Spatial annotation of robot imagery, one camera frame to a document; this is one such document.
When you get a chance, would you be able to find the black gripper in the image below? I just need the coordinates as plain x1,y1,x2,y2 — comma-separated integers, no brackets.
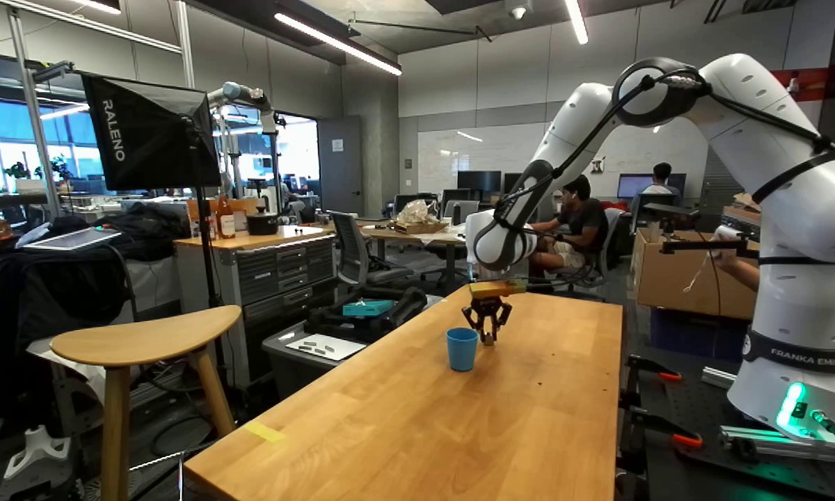
459,293,516,349

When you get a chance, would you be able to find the blue plastic cup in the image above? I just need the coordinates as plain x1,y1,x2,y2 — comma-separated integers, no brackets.
445,326,481,375

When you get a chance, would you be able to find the wooden office desk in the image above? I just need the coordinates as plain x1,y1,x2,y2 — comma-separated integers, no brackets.
360,219,474,293

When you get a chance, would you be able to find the black bag with teal item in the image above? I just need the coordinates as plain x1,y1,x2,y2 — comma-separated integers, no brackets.
303,285,432,346

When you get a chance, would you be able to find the seated person dark shirt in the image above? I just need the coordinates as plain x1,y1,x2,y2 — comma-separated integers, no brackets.
525,176,612,293

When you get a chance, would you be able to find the crumpled white bag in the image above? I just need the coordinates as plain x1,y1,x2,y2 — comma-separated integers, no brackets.
389,198,439,234

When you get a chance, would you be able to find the dark computer monitor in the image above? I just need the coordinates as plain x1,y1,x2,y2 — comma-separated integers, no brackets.
453,166,503,201

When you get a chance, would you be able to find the grey office chair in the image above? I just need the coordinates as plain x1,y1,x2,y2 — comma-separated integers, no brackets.
329,208,393,290

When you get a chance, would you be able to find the grey white storage box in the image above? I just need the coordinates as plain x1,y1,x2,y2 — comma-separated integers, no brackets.
262,319,370,396

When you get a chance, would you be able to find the blue lit computer monitor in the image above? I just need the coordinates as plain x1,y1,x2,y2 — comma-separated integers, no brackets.
616,170,691,202

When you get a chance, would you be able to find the blue bin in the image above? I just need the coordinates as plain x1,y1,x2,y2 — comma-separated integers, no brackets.
648,305,752,364

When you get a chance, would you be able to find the large cardboard box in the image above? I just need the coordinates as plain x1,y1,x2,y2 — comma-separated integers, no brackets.
633,225,762,323

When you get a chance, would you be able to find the grey door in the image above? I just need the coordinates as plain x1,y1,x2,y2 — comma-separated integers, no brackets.
317,113,367,216

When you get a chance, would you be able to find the distant person white shirt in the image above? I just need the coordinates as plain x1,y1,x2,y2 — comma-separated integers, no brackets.
641,161,676,198

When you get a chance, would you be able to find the grey drawer cabinet wooden top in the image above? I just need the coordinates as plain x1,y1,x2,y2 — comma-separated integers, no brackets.
172,222,339,390

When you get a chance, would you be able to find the yellow tape strip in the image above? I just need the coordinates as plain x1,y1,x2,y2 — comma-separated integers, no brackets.
246,420,290,445

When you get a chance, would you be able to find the black light stand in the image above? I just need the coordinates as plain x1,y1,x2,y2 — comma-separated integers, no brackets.
190,99,223,311

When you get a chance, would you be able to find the long ceiling light strip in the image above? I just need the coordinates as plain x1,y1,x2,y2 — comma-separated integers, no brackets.
272,12,407,80

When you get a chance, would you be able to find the round wooden stool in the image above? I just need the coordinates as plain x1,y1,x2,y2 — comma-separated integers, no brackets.
48,303,246,501

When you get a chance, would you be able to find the black softbox light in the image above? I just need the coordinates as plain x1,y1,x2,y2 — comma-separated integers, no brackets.
82,72,225,194

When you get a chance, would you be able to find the red shelf item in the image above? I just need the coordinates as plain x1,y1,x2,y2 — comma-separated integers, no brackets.
770,63,830,104

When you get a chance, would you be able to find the black clothing pile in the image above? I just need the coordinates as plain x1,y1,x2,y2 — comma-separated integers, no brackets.
0,208,190,439

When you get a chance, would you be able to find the yellowish wrist camera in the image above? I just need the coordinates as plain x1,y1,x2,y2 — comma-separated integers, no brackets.
468,279,518,301

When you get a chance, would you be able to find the wall whiteboard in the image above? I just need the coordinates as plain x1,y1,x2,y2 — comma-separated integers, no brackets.
414,109,719,202

